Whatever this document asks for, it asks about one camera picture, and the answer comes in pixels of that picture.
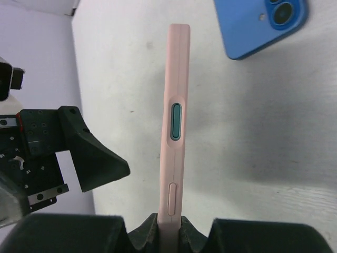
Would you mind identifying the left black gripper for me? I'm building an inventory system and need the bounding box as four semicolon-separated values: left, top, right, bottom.
1;106;130;212

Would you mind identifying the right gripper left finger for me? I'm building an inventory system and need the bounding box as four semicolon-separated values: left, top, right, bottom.
1;213;159;252

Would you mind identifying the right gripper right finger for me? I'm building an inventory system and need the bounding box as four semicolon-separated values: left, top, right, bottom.
177;217;333;252

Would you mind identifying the pink cased phone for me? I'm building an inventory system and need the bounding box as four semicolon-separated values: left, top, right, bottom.
157;24;191;252

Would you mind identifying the blue phone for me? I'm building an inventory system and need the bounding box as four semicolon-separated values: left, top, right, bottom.
214;0;309;60

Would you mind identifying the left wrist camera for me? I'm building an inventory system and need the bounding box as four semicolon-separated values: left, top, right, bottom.
0;57;25;102

